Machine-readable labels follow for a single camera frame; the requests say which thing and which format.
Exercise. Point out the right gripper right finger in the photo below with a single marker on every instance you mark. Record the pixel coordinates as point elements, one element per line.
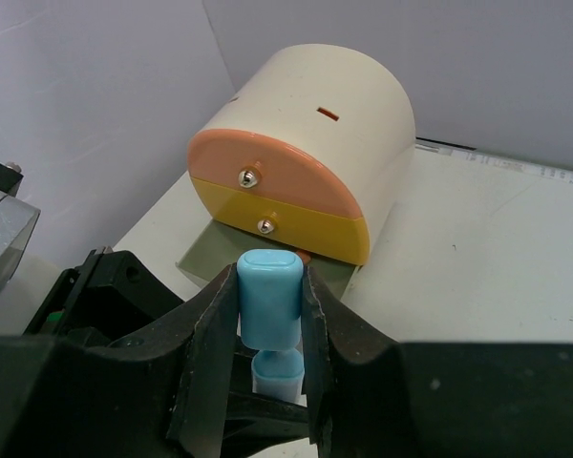
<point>371,396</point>

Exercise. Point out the gold top drawer knob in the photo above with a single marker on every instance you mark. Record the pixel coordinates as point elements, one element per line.
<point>250,175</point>

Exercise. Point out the blue highlighter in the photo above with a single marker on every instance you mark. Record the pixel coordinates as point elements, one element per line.
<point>278,374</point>

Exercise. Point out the orange top drawer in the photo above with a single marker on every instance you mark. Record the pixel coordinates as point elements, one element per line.
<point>289,174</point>

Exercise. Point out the yellow drawer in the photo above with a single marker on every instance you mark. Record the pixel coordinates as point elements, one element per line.
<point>339,238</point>

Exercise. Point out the orange capped clear highlighter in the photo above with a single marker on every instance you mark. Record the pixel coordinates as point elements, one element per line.
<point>304,256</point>

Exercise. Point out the beige cylindrical drawer organizer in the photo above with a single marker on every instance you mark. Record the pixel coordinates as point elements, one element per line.
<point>339,106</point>

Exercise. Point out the gold drawer knob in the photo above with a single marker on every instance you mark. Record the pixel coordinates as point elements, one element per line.
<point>267,224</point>
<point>250,175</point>

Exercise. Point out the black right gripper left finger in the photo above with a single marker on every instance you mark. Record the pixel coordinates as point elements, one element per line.
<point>160,391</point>

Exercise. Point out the blue highlighter cap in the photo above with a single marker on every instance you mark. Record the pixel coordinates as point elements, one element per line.
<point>270,306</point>

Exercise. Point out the grey bottom drawer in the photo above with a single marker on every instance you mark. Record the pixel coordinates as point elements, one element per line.
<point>219,245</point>

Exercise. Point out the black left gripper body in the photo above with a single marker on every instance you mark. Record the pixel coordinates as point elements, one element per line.
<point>108,296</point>

